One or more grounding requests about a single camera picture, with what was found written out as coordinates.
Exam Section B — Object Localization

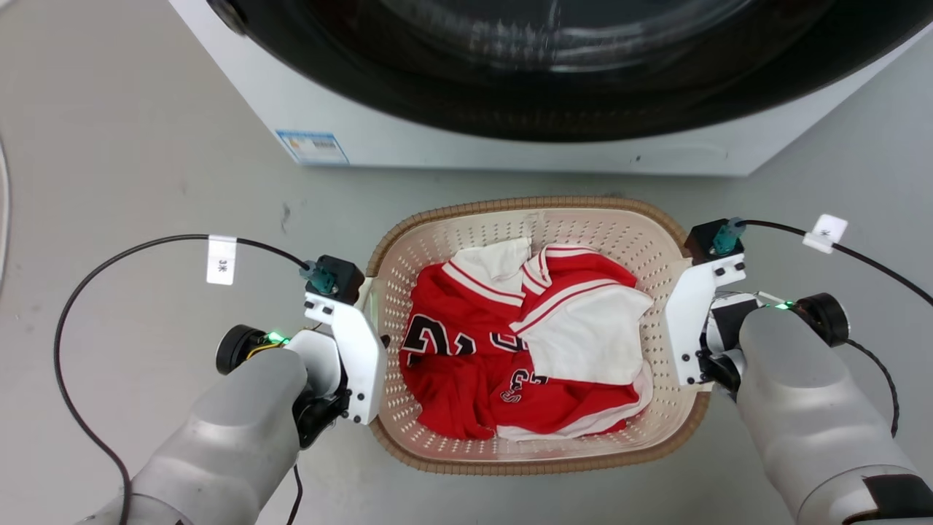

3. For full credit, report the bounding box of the beige perforated plastic laundry basket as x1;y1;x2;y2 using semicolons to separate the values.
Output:
364;195;712;476

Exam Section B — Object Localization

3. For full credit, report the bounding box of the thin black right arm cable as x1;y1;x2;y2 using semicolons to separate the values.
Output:
846;338;901;439

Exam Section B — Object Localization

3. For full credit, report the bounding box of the dark glass washer door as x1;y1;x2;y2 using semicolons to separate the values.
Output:
206;0;933;144

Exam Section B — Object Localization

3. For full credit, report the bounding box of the black right camera cable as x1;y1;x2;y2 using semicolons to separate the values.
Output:
740;219;933;307

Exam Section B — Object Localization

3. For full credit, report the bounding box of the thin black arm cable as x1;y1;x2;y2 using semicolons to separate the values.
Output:
286;464;305;525
846;338;901;439

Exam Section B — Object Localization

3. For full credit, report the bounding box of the blue white energy label sticker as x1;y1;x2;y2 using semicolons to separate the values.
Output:
276;130;350;166

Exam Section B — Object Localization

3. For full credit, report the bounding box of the white front-load washing machine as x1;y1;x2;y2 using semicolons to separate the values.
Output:
169;0;933;178

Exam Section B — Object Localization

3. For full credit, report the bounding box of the white left camera mount plate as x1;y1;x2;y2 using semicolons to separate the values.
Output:
303;291;389;426

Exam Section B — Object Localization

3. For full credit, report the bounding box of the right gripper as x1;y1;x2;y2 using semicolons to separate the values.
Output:
700;292;775;399

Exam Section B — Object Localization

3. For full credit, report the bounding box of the white paper cable tag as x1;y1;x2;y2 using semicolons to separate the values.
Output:
803;213;849;255
206;234;238;286

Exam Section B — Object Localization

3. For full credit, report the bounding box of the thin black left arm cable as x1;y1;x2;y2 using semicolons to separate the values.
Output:
286;464;305;525

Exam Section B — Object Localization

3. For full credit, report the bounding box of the white right camera mount plate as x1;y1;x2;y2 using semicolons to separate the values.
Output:
664;254;748;388

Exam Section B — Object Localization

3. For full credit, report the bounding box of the black left camera cable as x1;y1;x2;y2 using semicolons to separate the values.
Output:
53;233;311;525

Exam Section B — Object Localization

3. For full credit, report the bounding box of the black camera cable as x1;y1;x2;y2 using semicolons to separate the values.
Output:
740;219;933;307
53;233;311;525

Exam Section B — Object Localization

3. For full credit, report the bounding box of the red white sports jersey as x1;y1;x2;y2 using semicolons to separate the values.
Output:
399;237;655;443

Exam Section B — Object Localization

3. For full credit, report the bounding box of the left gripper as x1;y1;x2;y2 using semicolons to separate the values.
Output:
286;332;351;448

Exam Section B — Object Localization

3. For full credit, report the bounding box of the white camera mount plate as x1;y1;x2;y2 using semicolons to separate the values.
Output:
303;291;389;426
664;254;748;388

